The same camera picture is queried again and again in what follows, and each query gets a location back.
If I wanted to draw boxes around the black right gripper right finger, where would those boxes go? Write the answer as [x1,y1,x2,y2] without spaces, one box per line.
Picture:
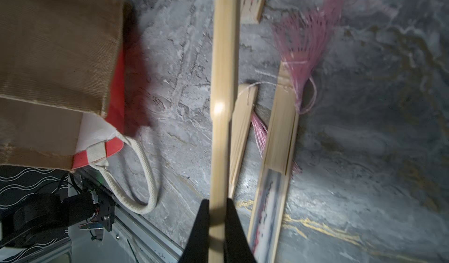
[224,199,257,263]

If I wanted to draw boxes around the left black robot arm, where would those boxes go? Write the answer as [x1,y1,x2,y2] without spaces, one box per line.
[1,191,115,249]

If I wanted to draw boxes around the bamboo fan grey floral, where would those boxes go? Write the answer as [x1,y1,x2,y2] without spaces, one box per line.
[240,0,265,24]

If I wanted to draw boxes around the red jute tote bag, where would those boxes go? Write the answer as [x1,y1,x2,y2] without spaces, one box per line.
[1,0,157,215]

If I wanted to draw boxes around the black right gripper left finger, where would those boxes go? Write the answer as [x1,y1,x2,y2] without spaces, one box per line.
[178,199,210,263]

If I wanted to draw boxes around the bamboo fan white red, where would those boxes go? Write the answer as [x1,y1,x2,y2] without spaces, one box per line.
[247,64,299,263]

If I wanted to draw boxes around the bamboo fan plain edge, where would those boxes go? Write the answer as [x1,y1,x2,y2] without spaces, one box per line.
[208,0,241,263]

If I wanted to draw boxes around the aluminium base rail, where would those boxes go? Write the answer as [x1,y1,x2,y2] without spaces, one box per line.
[69,169,183,263]

